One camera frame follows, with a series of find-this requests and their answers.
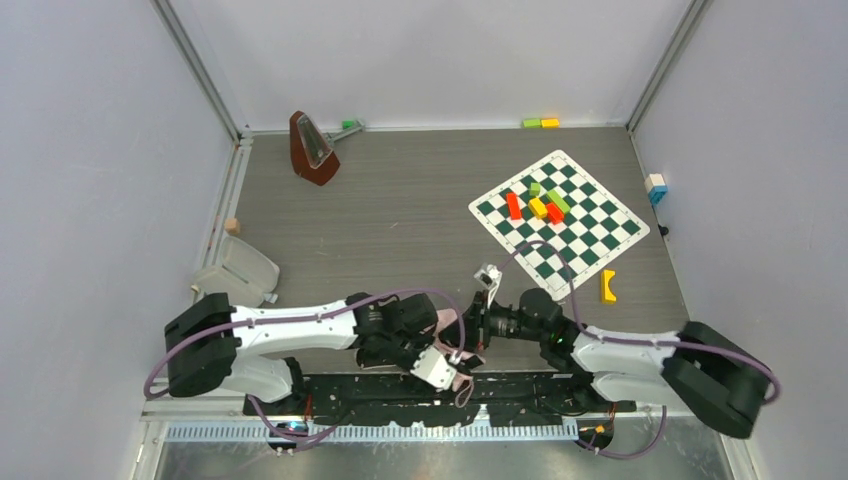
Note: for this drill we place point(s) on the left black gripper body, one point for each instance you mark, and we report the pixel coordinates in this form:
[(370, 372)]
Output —
[(411, 358)]

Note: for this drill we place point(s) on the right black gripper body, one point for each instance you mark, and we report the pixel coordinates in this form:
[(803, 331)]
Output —
[(479, 321)]

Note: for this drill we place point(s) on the pink and black folding umbrella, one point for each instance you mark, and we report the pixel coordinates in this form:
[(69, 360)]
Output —
[(451, 335)]

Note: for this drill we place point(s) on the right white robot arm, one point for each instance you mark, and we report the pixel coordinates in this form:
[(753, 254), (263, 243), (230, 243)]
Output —
[(695, 368)]

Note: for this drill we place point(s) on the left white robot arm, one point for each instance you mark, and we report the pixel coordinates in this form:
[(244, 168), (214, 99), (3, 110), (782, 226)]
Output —
[(214, 344)]

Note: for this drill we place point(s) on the long red block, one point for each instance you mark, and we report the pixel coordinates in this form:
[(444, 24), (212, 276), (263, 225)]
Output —
[(514, 207)]

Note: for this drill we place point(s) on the yellow block on table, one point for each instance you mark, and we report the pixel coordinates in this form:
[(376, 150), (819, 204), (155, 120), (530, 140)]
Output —
[(607, 295)]

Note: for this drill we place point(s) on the yellow block on chessboard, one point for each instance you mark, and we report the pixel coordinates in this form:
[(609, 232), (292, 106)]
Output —
[(537, 208)]

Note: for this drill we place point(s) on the small red block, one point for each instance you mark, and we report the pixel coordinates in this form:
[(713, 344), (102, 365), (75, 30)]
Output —
[(554, 214)]

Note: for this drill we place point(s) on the long green block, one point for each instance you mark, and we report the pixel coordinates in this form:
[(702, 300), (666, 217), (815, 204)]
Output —
[(555, 198)]

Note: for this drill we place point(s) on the green white chessboard mat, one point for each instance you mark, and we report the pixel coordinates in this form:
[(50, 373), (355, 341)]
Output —
[(597, 230)]

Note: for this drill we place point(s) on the small wooden cube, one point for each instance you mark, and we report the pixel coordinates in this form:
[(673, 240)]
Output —
[(232, 226)]

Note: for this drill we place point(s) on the brown wooden metronome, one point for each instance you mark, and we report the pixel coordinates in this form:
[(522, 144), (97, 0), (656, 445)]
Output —
[(312, 157)]

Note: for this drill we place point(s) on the blue and white block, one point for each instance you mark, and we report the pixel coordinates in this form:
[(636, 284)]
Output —
[(656, 188)]

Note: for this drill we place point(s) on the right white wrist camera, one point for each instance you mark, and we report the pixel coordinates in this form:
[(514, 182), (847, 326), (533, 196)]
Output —
[(489, 276)]

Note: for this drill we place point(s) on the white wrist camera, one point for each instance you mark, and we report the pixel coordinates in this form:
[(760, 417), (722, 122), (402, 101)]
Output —
[(489, 276), (433, 368)]

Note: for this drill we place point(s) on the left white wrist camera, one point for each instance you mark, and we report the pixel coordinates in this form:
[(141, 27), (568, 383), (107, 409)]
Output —
[(433, 368)]

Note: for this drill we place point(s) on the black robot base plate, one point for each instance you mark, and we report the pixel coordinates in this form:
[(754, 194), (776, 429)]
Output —
[(509, 399)]

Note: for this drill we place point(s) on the yellow block at wall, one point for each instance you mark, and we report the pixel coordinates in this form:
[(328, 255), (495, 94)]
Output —
[(550, 122)]

